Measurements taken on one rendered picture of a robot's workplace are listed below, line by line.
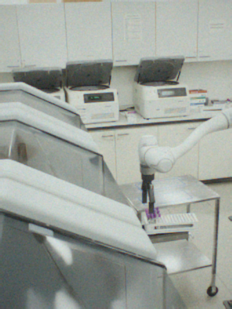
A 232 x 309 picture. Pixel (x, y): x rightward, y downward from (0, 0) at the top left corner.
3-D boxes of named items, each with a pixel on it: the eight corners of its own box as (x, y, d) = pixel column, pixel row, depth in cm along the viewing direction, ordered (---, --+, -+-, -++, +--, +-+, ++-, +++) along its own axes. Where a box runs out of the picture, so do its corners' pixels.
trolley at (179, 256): (135, 316, 275) (133, 211, 249) (116, 279, 316) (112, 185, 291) (219, 295, 293) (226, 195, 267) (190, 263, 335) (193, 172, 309)
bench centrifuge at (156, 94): (145, 120, 450) (143, 58, 429) (132, 110, 508) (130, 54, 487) (190, 116, 460) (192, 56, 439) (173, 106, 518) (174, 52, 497)
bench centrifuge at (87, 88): (70, 126, 434) (66, 62, 413) (65, 114, 492) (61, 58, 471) (120, 122, 445) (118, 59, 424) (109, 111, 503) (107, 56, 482)
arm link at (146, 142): (134, 161, 218) (143, 168, 206) (134, 134, 213) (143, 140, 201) (153, 158, 221) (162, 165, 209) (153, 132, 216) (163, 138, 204)
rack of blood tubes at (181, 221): (146, 234, 222) (146, 224, 220) (143, 225, 231) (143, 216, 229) (198, 230, 223) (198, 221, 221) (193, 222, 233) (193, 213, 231)
